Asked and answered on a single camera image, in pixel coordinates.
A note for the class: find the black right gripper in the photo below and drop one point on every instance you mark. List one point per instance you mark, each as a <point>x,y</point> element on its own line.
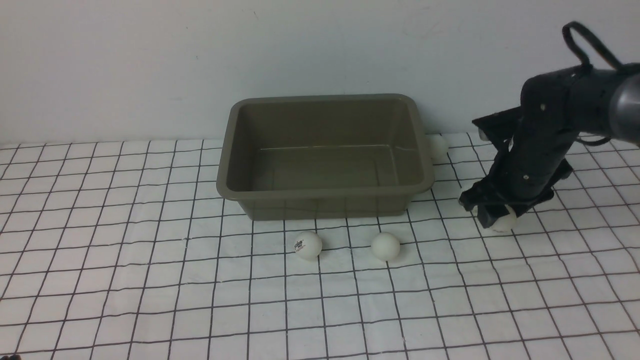
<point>525,170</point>

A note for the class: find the plain white table-tennis ball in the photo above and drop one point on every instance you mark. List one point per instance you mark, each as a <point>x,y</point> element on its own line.
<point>385,247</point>

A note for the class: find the white ball with logo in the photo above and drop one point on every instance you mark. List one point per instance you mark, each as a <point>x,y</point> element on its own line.
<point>308,245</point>

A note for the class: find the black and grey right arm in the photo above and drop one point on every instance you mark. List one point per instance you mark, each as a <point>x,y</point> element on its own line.
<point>602,103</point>

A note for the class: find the olive plastic storage bin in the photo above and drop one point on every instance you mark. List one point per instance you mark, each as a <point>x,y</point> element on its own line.
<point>324,156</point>

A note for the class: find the white grid-pattern tablecloth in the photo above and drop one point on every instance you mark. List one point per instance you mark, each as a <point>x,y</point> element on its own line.
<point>125,251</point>

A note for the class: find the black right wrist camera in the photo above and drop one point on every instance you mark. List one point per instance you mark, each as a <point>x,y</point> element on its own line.
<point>499,126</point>

